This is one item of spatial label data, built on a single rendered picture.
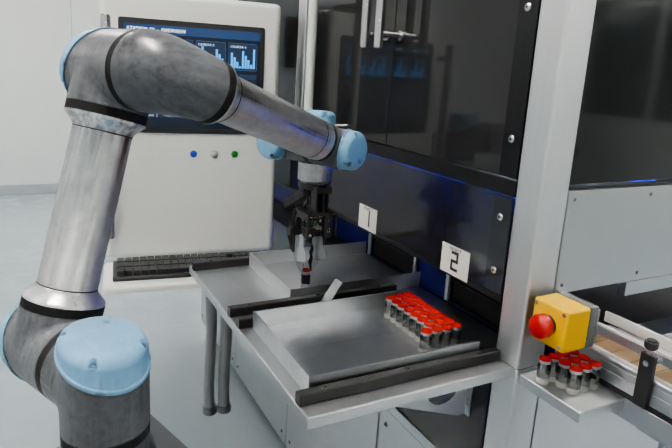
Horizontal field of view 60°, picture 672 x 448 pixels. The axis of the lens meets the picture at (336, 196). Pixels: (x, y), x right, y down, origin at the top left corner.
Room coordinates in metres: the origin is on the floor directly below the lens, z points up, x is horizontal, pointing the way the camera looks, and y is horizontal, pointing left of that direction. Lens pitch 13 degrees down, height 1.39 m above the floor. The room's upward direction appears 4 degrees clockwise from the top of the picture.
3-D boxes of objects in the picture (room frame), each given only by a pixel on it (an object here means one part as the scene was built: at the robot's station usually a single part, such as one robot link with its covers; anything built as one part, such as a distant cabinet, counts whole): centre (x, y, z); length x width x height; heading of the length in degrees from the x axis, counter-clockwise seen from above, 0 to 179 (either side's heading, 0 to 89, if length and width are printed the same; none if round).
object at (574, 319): (0.91, -0.39, 0.99); 0.08 x 0.07 x 0.07; 118
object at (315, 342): (1.02, -0.07, 0.90); 0.34 x 0.26 x 0.04; 118
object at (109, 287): (1.60, 0.41, 0.79); 0.45 x 0.28 x 0.03; 111
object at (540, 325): (0.89, -0.35, 0.99); 0.04 x 0.04 x 0.04; 28
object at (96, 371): (0.72, 0.30, 0.96); 0.13 x 0.12 x 0.14; 53
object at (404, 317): (1.07, -0.16, 0.90); 0.18 x 0.02 x 0.05; 28
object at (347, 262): (1.37, 0.00, 0.90); 0.34 x 0.26 x 0.04; 118
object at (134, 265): (1.56, 0.40, 0.82); 0.40 x 0.14 x 0.02; 111
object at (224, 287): (1.19, -0.02, 0.87); 0.70 x 0.48 x 0.02; 28
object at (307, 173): (1.26, 0.05, 1.16); 0.08 x 0.08 x 0.05
